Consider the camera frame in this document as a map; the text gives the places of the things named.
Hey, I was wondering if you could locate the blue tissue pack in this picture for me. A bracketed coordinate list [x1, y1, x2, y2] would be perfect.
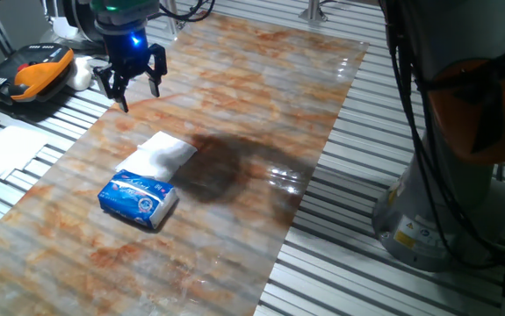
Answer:
[97, 169, 180, 231]

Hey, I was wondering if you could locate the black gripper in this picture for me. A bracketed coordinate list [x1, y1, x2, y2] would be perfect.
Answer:
[92, 26, 169, 114]

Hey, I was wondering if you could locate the orange black teach pendant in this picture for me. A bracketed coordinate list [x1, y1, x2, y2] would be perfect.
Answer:
[0, 42, 76, 106]

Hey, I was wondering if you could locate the orange marble pattern mat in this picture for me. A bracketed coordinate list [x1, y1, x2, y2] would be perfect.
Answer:
[0, 11, 370, 316]

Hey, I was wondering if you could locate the white crumpled cloth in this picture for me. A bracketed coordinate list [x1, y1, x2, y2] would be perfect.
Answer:
[65, 55, 94, 92]

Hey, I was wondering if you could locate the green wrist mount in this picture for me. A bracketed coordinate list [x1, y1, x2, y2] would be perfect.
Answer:
[89, 0, 161, 15]

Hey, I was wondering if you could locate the black round spool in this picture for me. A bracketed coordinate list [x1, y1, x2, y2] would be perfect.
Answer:
[40, 0, 106, 50]

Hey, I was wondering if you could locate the white paper sheet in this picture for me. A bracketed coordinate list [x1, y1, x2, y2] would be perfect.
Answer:
[0, 125, 60, 179]

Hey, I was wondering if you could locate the white napkin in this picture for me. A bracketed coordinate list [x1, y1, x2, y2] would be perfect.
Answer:
[114, 130, 198, 183]

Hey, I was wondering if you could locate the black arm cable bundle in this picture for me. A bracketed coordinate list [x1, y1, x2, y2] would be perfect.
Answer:
[157, 0, 505, 271]

